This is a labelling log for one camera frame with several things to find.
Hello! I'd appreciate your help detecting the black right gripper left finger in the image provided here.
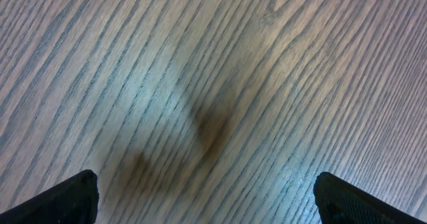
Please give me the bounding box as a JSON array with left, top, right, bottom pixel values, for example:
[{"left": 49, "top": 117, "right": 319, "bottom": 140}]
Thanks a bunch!
[{"left": 1, "top": 169, "right": 99, "bottom": 224}]

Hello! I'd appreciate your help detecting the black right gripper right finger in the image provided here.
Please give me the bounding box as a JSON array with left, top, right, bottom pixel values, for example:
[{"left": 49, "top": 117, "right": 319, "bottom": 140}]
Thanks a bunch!
[{"left": 314, "top": 172, "right": 425, "bottom": 224}]

